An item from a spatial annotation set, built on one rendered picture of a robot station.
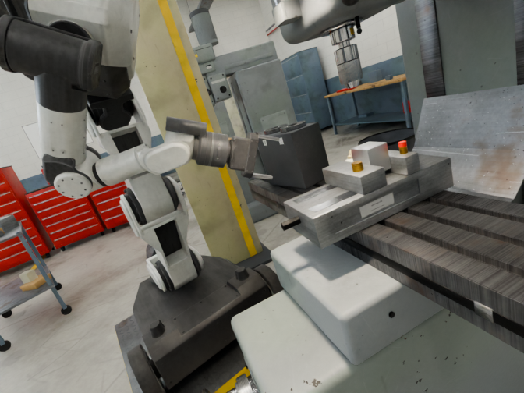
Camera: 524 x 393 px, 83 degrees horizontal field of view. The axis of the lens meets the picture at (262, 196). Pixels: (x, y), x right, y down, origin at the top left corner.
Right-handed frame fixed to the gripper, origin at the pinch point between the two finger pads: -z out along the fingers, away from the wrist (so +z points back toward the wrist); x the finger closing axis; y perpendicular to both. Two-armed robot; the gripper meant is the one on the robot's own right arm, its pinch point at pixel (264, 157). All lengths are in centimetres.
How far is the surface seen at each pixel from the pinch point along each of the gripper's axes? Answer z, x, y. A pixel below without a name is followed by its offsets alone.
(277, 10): 8.3, 28.3, -20.4
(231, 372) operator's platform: -3, -75, 6
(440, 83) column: -46, 28, -5
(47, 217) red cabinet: 196, -166, 412
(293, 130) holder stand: -11.1, 8.7, 11.1
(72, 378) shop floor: 70, -160, 98
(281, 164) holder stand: -11.3, -2.8, 17.5
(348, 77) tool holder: -8.7, 20.1, -20.6
